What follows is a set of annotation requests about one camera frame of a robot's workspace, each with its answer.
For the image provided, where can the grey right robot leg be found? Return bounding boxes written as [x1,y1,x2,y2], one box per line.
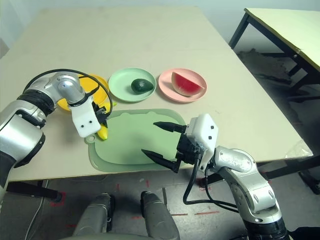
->
[139,191,181,240]

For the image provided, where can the green silicone cutting mat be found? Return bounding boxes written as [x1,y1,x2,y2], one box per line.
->
[84,107,191,173]

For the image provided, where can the clear plastic corner wrap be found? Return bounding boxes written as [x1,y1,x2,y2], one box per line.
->
[284,138,313,159]

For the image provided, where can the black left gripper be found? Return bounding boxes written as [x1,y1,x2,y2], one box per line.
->
[91,101,111,128]

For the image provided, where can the black table leg bar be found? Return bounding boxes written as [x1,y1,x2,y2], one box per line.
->
[199,154,320,196]
[6,180,63,203]

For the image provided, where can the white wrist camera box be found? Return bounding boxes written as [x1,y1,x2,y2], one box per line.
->
[186,113,220,174]
[68,96,101,139]

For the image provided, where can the grey robot leg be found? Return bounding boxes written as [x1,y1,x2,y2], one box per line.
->
[71,192,116,237]
[139,191,181,240]

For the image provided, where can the yellow toy banana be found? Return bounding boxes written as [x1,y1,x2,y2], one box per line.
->
[96,101,118,141]

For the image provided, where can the pink plastic plate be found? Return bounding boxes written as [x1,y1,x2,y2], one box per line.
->
[157,68,208,104]

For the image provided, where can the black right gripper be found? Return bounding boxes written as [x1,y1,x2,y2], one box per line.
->
[141,121,202,174]

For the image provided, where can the grey black robot torso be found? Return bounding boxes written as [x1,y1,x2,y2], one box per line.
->
[59,231,151,240]

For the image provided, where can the mint green plastic plate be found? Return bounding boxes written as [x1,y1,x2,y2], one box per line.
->
[108,67,157,103]

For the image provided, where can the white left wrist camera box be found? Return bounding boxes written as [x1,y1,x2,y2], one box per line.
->
[68,96,101,139]

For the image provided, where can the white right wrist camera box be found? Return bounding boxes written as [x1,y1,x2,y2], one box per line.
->
[186,113,220,174]

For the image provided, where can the thin white floor cable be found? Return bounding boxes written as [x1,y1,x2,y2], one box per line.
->
[24,179,50,240]

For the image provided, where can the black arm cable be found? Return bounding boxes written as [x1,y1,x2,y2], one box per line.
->
[23,69,113,118]
[183,158,241,213]
[205,172,240,210]

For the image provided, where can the red toy watermelon slice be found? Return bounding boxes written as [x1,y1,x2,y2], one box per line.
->
[171,71,205,98]

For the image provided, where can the pale side table black legs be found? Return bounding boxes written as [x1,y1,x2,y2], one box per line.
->
[228,7,320,101]

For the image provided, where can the dark green toy avocado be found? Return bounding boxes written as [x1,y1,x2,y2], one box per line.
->
[130,78,155,95]

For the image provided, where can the grey left robot leg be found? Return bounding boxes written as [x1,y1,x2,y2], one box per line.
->
[71,192,116,237]

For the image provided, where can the yellow plastic plate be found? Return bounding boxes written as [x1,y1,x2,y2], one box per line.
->
[55,73,111,115]

